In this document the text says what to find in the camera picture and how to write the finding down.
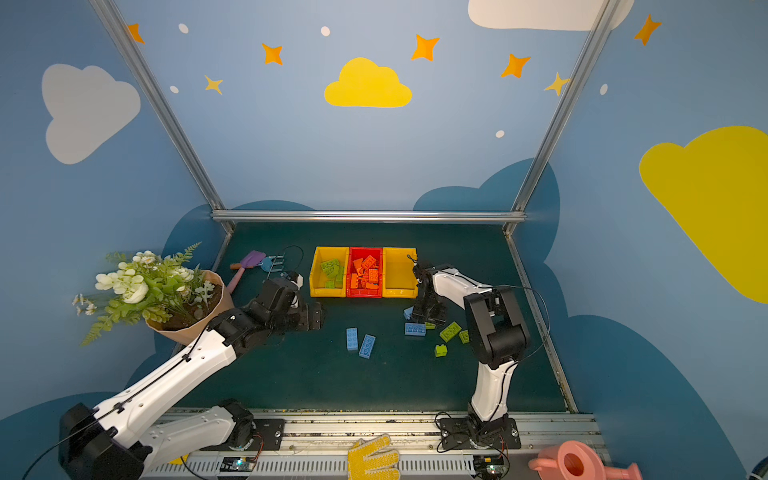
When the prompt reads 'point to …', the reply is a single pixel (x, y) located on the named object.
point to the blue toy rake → (273, 263)
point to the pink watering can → (576, 460)
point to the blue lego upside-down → (367, 346)
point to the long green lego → (449, 332)
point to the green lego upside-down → (329, 266)
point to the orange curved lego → (358, 264)
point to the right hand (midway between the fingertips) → (427, 319)
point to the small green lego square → (430, 326)
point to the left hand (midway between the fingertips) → (316, 312)
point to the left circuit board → (237, 464)
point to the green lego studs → (338, 277)
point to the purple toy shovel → (252, 259)
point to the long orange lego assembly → (354, 281)
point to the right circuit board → (489, 465)
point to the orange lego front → (373, 276)
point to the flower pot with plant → (181, 301)
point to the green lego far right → (464, 336)
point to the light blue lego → (408, 312)
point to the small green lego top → (330, 284)
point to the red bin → (364, 276)
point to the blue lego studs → (352, 338)
